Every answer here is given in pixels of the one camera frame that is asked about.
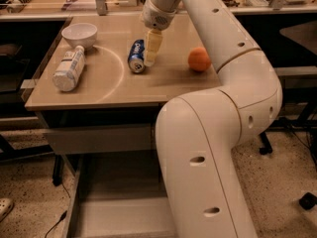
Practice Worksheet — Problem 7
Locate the clear plastic water bottle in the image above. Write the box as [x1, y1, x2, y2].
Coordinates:
[53, 46, 85, 92]

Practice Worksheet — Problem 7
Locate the black spring tool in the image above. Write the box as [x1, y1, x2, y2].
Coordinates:
[7, 0, 32, 13]

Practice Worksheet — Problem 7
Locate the grey drawer cabinet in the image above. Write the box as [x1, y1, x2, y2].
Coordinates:
[21, 13, 222, 238]

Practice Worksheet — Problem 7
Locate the white shoe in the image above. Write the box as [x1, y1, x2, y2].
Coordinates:
[0, 197, 14, 222]

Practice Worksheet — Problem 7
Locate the open middle drawer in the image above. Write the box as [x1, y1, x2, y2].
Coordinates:
[62, 150, 177, 238]

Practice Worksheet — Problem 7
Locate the blue pepsi can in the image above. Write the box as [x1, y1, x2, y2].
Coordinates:
[128, 39, 146, 73]

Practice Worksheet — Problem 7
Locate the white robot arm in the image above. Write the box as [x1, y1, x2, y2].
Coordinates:
[143, 0, 282, 238]

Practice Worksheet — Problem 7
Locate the black floor cable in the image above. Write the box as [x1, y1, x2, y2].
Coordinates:
[44, 181, 72, 238]

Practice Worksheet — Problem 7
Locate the orange fruit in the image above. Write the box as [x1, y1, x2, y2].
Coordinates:
[187, 47, 211, 72]

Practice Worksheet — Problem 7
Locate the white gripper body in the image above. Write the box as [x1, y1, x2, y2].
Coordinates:
[142, 0, 176, 31]

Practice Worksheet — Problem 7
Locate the black table leg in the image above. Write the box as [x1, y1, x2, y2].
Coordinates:
[260, 132, 272, 155]

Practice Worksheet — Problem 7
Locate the white bowl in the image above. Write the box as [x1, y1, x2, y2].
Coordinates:
[61, 23, 97, 50]

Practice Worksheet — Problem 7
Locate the black caster wheel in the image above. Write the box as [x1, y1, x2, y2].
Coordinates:
[299, 192, 317, 210]

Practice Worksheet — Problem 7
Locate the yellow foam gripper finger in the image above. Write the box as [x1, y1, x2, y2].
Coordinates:
[144, 29, 162, 66]

